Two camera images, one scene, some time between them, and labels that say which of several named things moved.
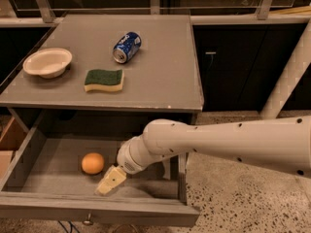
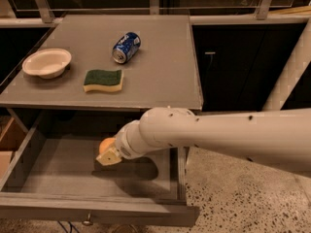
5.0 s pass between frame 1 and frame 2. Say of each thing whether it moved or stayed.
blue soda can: stayed
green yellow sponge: stayed
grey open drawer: stayed
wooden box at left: stayed
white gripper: moved
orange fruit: moved
